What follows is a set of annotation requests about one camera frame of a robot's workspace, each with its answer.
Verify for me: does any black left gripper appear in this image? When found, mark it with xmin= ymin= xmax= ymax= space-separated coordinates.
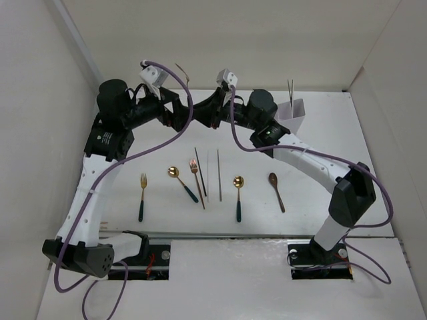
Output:
xmin=122 ymin=84 xmax=198 ymax=131

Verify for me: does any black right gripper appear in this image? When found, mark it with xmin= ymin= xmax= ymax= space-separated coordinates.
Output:
xmin=191 ymin=86 xmax=260 ymax=131

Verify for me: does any gold fork green handle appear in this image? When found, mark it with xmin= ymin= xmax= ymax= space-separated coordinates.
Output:
xmin=138 ymin=173 xmax=147 ymax=222
xmin=175 ymin=63 xmax=190 ymax=87

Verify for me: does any gold spoon dark handle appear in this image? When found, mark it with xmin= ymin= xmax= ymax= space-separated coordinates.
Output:
xmin=233 ymin=176 xmax=244 ymax=223

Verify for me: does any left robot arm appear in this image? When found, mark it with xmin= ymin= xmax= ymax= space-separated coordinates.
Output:
xmin=42 ymin=79 xmax=190 ymax=278

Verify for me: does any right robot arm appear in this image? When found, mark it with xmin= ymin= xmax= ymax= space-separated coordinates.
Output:
xmin=193 ymin=87 xmax=376 ymax=265

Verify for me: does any dark slim chopstick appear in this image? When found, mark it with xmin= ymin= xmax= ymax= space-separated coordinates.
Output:
xmin=194 ymin=147 xmax=207 ymax=197

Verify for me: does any thin silver chopstick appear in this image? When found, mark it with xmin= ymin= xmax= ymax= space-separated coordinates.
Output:
xmin=206 ymin=150 xmax=209 ymax=203

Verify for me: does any rose gold fork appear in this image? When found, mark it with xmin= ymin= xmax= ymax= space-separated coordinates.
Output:
xmin=189 ymin=159 xmax=205 ymax=209

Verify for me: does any grey metal chopstick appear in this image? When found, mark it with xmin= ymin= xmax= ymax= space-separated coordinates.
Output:
xmin=216 ymin=149 xmax=222 ymax=202

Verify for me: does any white divided utensil container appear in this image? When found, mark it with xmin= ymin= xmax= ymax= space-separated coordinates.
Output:
xmin=274 ymin=99 xmax=306 ymax=134

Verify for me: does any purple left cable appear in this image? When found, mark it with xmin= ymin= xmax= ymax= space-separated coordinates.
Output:
xmin=53 ymin=59 xmax=195 ymax=320

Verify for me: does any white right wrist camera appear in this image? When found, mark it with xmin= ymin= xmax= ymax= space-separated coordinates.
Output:
xmin=216 ymin=68 xmax=238 ymax=95

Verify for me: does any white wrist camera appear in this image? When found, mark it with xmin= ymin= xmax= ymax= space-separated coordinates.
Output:
xmin=216 ymin=68 xmax=238 ymax=95
xmin=139 ymin=60 xmax=168 ymax=100

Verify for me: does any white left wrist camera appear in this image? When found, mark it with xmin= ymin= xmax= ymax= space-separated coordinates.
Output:
xmin=139 ymin=60 xmax=168 ymax=100

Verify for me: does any gold spoon green handle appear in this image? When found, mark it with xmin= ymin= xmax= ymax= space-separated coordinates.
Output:
xmin=167 ymin=166 xmax=199 ymax=203

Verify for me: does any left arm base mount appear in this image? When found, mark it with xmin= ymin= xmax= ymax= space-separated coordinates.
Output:
xmin=124 ymin=241 xmax=171 ymax=281

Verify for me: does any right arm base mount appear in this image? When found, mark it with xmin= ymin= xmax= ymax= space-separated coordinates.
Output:
xmin=286 ymin=242 xmax=353 ymax=280

